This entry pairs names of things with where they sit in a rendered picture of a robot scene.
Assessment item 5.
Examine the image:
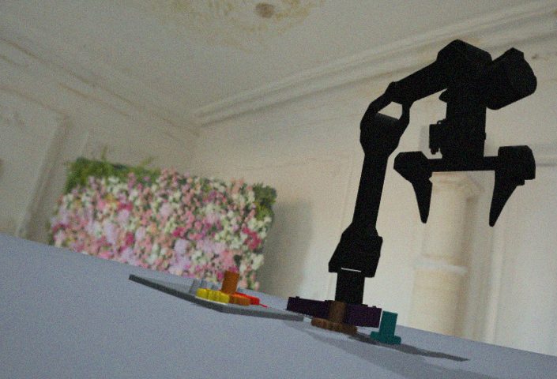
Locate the orange gear with central hub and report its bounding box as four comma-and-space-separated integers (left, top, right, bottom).
219, 271, 250, 306

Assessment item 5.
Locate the yellow gear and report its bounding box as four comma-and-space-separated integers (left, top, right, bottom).
196, 288, 229, 303

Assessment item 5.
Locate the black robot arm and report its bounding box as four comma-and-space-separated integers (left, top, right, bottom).
328, 39, 537, 307

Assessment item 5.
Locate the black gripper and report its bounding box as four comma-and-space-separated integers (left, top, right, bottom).
393, 111, 536, 227

